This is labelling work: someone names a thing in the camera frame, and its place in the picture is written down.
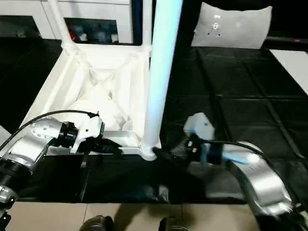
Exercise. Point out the white plastic table top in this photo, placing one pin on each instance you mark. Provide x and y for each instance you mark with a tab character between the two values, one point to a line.
72	72

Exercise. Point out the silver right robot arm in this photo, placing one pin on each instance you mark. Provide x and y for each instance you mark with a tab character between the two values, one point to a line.
264	183

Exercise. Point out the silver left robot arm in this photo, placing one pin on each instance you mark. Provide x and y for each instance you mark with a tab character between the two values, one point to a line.
24	149

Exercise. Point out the dark left robot foot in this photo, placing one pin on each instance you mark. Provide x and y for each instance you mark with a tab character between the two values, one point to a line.
96	223

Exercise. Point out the white plastic bottle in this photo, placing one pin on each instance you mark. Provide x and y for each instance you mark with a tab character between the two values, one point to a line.
115	38
84	37

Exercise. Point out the red bottle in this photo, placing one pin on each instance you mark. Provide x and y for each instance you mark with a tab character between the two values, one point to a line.
71	32

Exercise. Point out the white curved plastic panel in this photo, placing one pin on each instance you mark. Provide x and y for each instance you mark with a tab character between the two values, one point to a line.
240	31

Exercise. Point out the white flat board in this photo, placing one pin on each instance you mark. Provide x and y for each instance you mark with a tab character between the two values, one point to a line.
293	65

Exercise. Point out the black horizontal bar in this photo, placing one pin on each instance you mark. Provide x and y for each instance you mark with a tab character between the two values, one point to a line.
284	40

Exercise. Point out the white glass-door cabinet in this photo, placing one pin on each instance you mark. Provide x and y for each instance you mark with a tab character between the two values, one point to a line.
31	7

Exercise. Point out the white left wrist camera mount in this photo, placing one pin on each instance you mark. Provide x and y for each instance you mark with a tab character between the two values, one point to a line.
91	127

